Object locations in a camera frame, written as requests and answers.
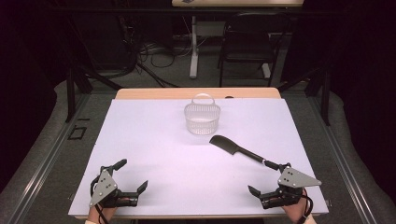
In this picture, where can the black metal stand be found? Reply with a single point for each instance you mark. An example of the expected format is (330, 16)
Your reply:
(322, 90)
(77, 84)

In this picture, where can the white plastic basket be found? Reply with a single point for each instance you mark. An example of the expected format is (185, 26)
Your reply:
(202, 123)

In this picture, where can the black chair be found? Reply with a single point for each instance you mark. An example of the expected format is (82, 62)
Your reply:
(249, 46)

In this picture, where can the person's right hand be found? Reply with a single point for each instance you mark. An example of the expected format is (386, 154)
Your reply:
(297, 213)

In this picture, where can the wooden desk with white legs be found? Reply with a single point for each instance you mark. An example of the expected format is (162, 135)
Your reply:
(194, 56)

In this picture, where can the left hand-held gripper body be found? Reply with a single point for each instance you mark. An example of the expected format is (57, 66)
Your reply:
(104, 186)

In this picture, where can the person's left hand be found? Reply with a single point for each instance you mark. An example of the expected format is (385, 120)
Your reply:
(98, 214)

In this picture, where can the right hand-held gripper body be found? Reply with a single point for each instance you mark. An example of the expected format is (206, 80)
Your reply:
(294, 179)

